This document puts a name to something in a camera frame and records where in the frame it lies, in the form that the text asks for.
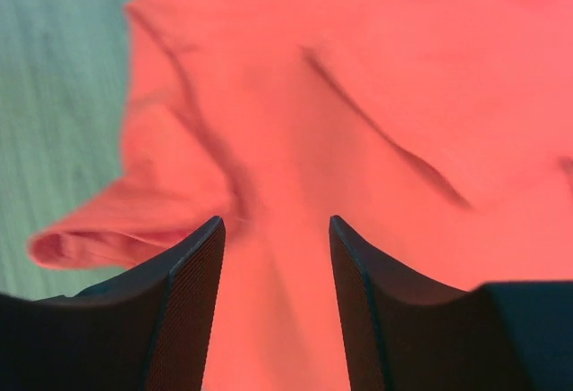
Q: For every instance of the orange t-shirt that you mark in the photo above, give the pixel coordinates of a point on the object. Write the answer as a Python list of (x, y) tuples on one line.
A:
[(441, 130)]

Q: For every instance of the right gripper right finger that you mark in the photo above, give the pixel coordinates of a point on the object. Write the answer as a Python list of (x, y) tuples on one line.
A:
[(405, 331)]

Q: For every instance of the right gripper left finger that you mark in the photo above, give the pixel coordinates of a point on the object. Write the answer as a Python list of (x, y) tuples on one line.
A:
[(145, 329)]

